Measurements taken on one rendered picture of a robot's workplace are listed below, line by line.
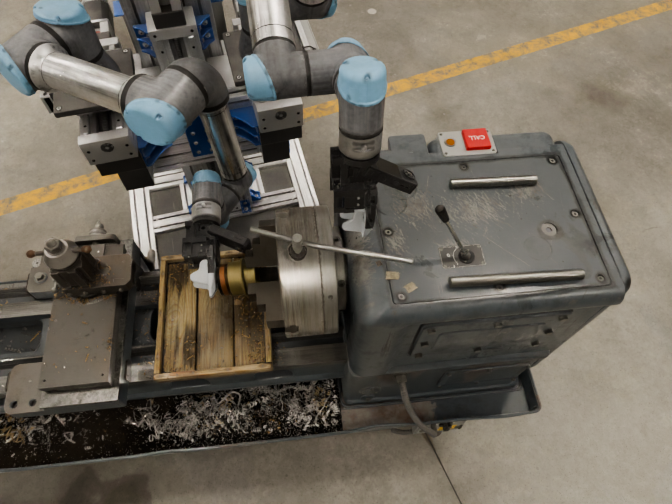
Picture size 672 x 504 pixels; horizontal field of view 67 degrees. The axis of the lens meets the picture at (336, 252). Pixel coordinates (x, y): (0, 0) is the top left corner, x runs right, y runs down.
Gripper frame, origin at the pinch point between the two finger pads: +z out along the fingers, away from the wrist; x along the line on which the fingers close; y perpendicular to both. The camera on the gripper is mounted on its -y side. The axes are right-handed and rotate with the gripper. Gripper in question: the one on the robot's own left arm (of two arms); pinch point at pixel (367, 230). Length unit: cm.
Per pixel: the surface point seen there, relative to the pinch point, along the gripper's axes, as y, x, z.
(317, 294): 10.9, 3.9, 14.2
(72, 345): 72, -4, 35
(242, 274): 27.8, -7.6, 18.4
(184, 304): 47, -18, 40
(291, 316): 17.0, 5.5, 19.0
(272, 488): 32, 1, 136
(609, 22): -210, -255, 71
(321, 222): 8.5, -10.1, 6.1
